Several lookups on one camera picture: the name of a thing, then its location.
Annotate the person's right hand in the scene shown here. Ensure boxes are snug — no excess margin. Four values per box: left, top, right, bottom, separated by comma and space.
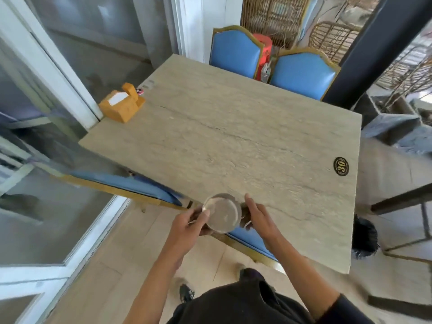
241, 193, 284, 244

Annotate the person's left hand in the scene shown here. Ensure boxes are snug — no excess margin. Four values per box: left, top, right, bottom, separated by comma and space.
168, 205, 214, 251

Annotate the round silver ashtray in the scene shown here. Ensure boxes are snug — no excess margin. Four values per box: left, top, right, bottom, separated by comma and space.
202, 193, 243, 233

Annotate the bin with black bag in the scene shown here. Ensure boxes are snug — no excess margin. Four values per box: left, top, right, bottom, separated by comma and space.
352, 215, 379, 260

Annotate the person's right forearm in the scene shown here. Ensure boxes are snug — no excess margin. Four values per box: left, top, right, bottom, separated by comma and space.
266, 232, 340, 321

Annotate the person's left forearm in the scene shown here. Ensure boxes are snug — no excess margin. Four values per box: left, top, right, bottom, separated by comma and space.
123, 244, 189, 324

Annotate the person's left black shoe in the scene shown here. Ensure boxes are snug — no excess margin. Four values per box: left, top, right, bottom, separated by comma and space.
179, 283, 196, 302

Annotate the person's black sweater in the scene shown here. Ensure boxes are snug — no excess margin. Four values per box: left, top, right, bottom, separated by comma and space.
167, 268, 367, 324

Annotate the blue gold-framed chair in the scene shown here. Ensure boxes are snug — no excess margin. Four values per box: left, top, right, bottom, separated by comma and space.
383, 202, 432, 264
50, 170, 186, 212
268, 47, 342, 102
226, 225, 288, 270
209, 25, 266, 80

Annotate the black oval table plaque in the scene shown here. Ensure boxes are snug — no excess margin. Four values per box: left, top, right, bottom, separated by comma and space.
333, 156, 350, 176

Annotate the orange tissue box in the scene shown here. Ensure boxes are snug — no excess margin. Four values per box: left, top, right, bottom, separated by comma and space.
98, 90, 146, 124

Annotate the dark wooden table leg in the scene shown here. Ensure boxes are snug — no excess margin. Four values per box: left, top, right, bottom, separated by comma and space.
368, 295, 432, 320
371, 184, 432, 216

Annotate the small orange holder box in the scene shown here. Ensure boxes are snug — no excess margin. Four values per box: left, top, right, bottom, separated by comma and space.
121, 82, 140, 102

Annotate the grey concrete planter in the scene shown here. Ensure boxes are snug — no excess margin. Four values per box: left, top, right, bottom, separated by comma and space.
352, 92, 432, 156

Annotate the red cylinder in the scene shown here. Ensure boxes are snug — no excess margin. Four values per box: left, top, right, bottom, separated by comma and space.
252, 32, 273, 81

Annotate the wicker rattan chair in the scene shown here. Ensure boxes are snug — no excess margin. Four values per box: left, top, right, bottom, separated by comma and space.
374, 43, 432, 98
240, 0, 311, 50
309, 20, 364, 64

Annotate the dark pillar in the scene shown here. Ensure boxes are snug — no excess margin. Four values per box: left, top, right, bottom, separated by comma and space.
322, 0, 432, 108

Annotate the white glass door frame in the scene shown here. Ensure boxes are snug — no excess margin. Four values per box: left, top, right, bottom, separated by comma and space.
0, 0, 131, 324

